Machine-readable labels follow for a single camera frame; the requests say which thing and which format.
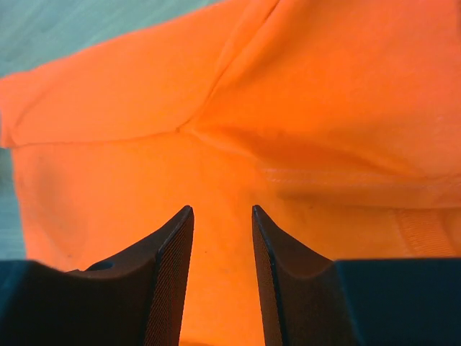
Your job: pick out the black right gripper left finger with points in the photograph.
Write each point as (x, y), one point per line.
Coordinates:
(135, 297)

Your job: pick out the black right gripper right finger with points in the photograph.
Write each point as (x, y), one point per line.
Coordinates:
(307, 299)

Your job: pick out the orange t-shirt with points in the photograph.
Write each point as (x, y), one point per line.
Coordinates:
(341, 119)

